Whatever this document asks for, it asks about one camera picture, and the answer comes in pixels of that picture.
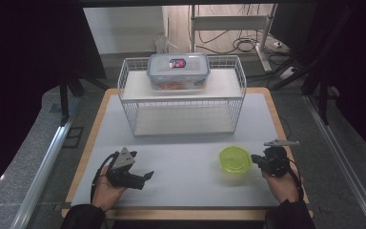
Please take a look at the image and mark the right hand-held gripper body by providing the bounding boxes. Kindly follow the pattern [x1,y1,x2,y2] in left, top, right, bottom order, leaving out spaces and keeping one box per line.
[261,138,301,177]

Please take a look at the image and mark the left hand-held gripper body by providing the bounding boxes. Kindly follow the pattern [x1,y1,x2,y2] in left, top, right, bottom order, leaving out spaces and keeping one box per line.
[105,146,148,191]

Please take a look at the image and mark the round green-lidded plastic container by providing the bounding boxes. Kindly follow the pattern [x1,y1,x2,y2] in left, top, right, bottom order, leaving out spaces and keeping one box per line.
[218,145,254,176]

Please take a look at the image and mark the white wire rack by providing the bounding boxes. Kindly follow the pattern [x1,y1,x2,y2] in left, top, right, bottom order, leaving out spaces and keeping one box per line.
[117,54,248,138]

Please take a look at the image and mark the clear blue-rimmed food container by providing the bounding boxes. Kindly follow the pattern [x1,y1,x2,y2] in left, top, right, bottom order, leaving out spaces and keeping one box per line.
[146,52,212,92]

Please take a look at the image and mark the person's right hand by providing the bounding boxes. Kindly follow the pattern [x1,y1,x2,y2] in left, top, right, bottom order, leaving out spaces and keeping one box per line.
[261,169,303,205]

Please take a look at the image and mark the person's left hand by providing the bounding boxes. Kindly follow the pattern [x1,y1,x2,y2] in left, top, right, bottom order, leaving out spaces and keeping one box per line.
[91,165,129,213]

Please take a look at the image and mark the white table mat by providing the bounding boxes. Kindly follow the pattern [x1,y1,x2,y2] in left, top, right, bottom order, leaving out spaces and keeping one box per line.
[71,93,281,210]

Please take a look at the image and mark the wooden table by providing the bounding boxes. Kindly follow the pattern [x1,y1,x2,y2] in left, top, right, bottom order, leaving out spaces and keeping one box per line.
[60,87,315,222]

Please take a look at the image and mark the black metal stand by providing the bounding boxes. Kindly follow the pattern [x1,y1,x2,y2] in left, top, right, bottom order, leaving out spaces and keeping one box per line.
[58,71,111,119]
[268,53,332,127]

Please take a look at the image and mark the white power strip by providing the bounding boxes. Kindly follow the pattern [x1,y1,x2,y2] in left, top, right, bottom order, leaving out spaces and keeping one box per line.
[278,65,300,81]

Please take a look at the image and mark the black curtain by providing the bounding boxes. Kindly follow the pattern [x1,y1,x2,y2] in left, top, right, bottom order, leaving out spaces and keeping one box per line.
[0,0,109,206]
[268,0,366,156]

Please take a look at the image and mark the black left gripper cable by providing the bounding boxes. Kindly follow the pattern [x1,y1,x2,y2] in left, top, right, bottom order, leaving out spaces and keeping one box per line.
[90,152,119,204]

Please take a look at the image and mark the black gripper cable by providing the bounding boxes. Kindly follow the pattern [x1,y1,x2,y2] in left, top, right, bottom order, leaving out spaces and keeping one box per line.
[286,157,305,202]
[90,152,119,204]

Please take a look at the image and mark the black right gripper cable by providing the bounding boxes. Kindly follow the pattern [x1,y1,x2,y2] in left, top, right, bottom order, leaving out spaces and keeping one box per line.
[286,157,305,202]

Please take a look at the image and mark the thin black floor cable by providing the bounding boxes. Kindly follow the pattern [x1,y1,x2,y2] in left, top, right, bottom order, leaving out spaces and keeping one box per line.
[278,114,293,140]

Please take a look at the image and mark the black floor frame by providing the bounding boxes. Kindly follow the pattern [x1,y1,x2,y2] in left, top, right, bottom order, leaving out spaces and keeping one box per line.
[61,126,86,149]

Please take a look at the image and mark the aluminium rail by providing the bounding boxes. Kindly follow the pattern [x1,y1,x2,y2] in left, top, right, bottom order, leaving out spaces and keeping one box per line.
[302,94,366,229]
[10,94,74,229]

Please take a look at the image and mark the black floor cables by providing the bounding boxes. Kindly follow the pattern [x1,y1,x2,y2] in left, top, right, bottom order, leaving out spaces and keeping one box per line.
[195,30,270,55]

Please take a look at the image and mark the white metal desk frame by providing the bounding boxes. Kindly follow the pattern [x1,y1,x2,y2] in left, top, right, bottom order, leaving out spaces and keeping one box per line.
[189,3,279,74]

